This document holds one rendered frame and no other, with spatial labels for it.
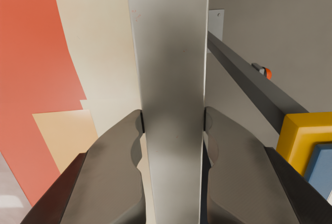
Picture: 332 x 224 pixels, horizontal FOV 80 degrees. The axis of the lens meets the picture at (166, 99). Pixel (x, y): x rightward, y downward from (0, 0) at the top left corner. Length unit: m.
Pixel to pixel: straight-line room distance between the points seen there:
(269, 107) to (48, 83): 0.33
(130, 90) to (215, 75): 1.09
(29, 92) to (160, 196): 0.13
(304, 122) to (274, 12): 1.04
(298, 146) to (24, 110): 0.26
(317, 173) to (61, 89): 0.26
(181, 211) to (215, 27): 1.04
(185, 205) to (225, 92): 1.14
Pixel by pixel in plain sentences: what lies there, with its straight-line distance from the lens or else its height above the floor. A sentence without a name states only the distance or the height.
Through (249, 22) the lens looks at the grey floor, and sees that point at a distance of 1.21.
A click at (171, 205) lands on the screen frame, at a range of 0.18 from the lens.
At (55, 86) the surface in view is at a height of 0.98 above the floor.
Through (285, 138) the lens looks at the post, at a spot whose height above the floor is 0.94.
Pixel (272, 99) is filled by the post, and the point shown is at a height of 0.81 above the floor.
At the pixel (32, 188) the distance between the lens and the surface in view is 0.26.
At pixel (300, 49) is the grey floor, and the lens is 1.38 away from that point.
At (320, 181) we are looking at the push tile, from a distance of 0.28.
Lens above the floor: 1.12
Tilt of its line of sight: 62 degrees down
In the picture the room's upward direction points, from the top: 179 degrees clockwise
